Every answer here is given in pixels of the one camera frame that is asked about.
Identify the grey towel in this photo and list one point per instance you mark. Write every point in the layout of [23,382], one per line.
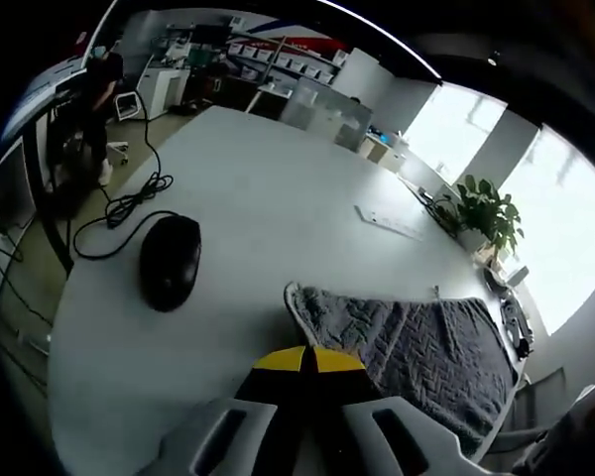
[426,357]

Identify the black computer mouse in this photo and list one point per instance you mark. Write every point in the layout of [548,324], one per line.
[171,263]

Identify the white paper strip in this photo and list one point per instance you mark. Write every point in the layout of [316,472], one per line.
[387,222]

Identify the white game controller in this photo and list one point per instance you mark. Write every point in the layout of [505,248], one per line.
[515,322]

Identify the grey white VR headset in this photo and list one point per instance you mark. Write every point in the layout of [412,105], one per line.
[496,280]

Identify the white plastic stand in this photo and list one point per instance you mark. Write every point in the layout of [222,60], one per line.
[518,275]

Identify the green potted plant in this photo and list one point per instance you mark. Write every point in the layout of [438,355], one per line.
[486,208]

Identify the frosted white partition box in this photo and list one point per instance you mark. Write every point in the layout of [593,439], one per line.
[327,111]

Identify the white cabinet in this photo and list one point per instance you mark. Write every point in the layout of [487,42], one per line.
[163,91]

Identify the metal shelf with white boxes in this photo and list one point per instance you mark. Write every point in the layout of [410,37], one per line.
[287,62]

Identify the white ceiling light strip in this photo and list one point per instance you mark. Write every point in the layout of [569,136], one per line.
[401,44]

